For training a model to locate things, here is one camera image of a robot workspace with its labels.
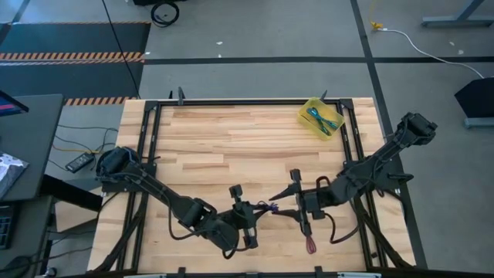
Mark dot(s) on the black keyboard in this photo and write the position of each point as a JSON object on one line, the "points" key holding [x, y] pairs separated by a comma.
{"points": [[5, 228]]}

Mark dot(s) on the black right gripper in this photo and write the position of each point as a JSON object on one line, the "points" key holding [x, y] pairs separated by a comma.
{"points": [[314, 204]]}

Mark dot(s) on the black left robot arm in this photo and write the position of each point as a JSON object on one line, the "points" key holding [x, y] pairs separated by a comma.
{"points": [[170, 197]]}

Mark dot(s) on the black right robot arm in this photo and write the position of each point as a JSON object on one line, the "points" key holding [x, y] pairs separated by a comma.
{"points": [[366, 173]]}

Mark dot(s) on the black side desk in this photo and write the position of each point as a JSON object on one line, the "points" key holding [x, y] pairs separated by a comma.
{"points": [[31, 146]]}

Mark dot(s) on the yellow translucent plastic bin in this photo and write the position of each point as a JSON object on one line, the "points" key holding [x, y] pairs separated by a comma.
{"points": [[308, 123]]}

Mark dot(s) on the white metal bracket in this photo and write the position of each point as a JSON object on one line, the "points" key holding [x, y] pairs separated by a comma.
{"points": [[144, 275], [359, 275]]}

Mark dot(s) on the screen with red-blue display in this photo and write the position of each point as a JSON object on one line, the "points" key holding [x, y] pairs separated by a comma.
{"points": [[9, 105]]}

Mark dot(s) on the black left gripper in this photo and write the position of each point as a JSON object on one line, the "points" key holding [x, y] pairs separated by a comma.
{"points": [[243, 216]]}

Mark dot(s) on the black hazard-striped floor mat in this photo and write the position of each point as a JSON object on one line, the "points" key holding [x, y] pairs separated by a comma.
{"points": [[69, 42]]}

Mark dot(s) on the black aluminium table frame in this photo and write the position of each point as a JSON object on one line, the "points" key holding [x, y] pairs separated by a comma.
{"points": [[247, 102]]}

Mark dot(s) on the black box on stand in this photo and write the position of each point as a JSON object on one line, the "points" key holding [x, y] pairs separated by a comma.
{"points": [[476, 98]]}

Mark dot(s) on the black power adapter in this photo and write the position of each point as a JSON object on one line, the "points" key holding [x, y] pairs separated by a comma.
{"points": [[80, 162]]}

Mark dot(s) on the printed paper sheet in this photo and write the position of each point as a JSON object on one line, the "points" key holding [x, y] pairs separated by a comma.
{"points": [[9, 173]]}

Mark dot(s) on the black frame clamp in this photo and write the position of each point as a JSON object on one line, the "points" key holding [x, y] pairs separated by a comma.
{"points": [[180, 95], [318, 271], [181, 272], [323, 95]]}

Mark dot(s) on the grey table leg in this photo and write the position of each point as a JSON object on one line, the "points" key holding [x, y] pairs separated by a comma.
{"points": [[459, 18]]}

